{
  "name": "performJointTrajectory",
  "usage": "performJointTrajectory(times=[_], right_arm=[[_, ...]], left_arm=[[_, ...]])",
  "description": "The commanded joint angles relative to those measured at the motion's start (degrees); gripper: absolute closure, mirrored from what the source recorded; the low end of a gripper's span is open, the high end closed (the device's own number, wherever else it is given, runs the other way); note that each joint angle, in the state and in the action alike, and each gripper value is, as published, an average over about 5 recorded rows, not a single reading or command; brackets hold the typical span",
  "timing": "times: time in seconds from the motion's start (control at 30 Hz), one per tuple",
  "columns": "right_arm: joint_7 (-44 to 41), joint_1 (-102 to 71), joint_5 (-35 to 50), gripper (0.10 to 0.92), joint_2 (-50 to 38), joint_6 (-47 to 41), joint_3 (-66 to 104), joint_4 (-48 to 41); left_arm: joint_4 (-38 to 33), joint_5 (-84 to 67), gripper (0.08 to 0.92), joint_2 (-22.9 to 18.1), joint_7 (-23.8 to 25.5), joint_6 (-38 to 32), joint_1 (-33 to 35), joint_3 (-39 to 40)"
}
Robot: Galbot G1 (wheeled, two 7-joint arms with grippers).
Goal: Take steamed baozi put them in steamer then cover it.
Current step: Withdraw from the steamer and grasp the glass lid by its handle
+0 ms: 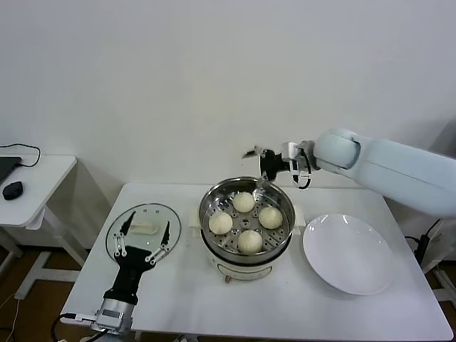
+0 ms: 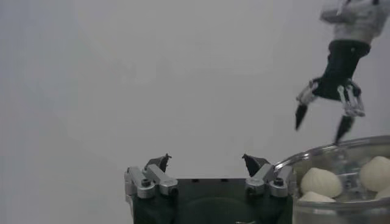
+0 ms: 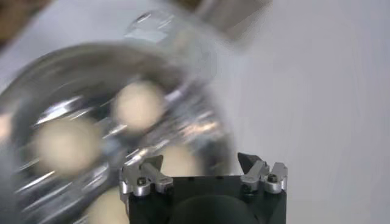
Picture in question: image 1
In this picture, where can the black laptop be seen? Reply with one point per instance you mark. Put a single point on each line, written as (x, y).
(7, 167)

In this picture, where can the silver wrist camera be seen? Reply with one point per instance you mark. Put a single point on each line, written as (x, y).
(110, 315)
(289, 149)

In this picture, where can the white steamed baozi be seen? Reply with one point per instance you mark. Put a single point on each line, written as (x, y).
(249, 241)
(270, 217)
(220, 223)
(243, 202)

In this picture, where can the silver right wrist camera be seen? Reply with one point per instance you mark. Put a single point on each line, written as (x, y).
(289, 149)

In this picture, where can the white side table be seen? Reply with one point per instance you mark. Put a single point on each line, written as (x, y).
(42, 185)

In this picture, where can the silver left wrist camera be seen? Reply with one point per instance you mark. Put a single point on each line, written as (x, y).
(110, 315)

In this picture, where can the cream electric cooker base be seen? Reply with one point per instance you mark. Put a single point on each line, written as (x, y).
(246, 267)

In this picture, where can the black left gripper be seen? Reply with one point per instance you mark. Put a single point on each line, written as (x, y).
(130, 274)

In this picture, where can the black power strip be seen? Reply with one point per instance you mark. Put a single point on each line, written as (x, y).
(422, 249)

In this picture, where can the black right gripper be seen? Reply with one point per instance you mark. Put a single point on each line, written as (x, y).
(272, 164)

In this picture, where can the stainless steel steamer basket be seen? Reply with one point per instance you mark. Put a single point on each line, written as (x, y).
(288, 233)

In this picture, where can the white round plate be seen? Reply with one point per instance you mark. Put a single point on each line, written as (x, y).
(347, 253)

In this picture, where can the black computer mouse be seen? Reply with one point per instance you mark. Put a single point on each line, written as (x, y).
(12, 190)

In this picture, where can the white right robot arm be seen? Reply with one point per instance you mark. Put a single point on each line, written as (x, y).
(392, 167)

